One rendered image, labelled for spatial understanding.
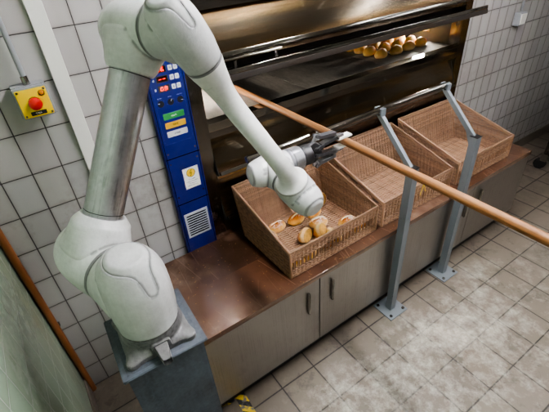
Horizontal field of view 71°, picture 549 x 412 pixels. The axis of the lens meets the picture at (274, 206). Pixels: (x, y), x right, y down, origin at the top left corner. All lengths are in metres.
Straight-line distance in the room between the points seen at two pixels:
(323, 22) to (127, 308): 1.53
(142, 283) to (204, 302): 0.82
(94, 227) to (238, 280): 0.88
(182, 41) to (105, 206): 0.45
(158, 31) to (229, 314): 1.13
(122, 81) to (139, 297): 0.51
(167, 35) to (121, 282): 0.54
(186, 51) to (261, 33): 0.90
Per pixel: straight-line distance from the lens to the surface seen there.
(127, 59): 1.03
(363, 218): 1.91
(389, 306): 2.42
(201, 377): 1.21
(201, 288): 1.79
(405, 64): 2.54
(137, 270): 0.93
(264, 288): 1.74
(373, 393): 2.14
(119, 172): 1.06
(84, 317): 2.06
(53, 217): 1.73
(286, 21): 1.88
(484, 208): 1.20
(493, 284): 2.77
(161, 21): 0.92
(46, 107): 1.49
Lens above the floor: 1.85
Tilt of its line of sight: 35 degrees down
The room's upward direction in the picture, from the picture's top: 5 degrees counter-clockwise
